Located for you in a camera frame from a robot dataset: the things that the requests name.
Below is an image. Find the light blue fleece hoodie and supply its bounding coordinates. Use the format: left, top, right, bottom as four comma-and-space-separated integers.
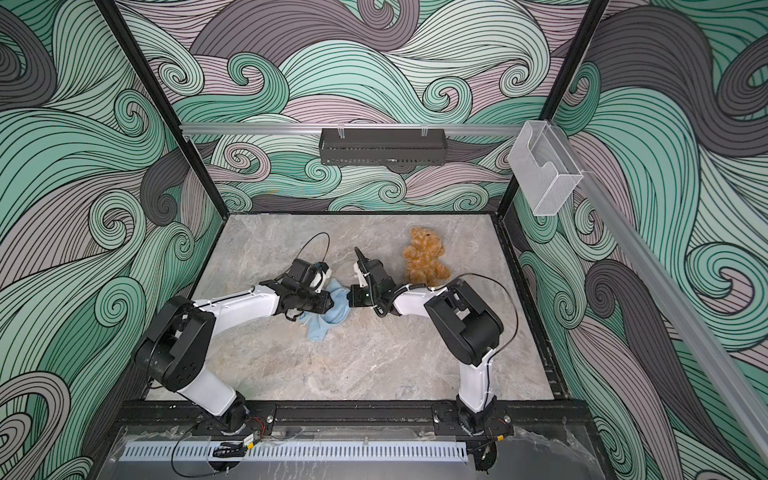
298, 278, 351, 343

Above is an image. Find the brown teddy bear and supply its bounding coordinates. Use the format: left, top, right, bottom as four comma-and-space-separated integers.
403, 227, 451, 287

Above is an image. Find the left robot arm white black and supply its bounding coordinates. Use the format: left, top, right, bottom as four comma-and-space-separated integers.
132, 259, 334, 433

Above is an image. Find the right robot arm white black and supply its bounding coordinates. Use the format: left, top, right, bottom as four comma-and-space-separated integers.
348, 248, 504, 430

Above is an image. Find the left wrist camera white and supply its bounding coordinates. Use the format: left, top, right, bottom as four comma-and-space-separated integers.
310, 264, 331, 292

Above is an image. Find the left camera black cable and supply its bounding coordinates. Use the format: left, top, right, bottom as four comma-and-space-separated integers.
298, 231, 332, 265

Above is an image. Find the camera black cable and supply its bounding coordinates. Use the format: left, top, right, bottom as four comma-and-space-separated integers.
298, 231, 332, 265
449, 273, 521, 361

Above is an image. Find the right camera black cable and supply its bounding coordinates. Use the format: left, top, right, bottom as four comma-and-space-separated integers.
449, 273, 521, 361

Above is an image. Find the black wall tray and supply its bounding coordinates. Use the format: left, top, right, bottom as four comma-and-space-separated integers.
318, 129, 448, 166

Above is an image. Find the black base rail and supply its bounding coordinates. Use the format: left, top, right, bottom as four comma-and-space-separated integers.
116, 399, 591, 436

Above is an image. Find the aluminium rail back wall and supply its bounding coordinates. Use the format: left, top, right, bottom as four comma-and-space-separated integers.
179, 122, 523, 137

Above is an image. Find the aluminium rail wall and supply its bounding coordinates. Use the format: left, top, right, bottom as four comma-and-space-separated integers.
550, 125, 767, 460
179, 122, 523, 137

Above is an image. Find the clear plastic wall bin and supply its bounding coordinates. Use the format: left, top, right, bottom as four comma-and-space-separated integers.
507, 120, 583, 217

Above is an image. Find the white slotted cable duct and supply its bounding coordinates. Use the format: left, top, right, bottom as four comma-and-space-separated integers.
118, 441, 469, 462

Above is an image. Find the aluminium rail right wall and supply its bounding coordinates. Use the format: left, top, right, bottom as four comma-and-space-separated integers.
550, 125, 767, 460

